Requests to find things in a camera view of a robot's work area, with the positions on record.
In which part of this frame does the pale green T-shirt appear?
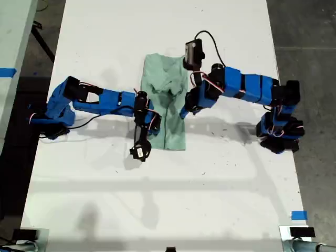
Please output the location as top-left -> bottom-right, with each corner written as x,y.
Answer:
140,52 -> 191,152

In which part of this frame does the pale side table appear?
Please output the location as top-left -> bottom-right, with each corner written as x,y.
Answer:
0,0 -> 38,153

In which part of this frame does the black camera box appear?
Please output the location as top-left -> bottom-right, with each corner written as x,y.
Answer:
183,38 -> 206,71
130,141 -> 153,161

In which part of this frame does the black camera cable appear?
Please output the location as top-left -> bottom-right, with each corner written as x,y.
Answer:
195,30 -> 227,69
39,104 -> 140,153

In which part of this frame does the blue tape strip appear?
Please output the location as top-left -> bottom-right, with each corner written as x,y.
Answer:
291,211 -> 308,221
0,67 -> 17,77

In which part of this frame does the black stand leg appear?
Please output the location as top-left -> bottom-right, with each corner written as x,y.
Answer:
30,21 -> 56,62

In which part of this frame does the thin green cable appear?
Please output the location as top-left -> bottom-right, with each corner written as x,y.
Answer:
36,0 -> 51,12

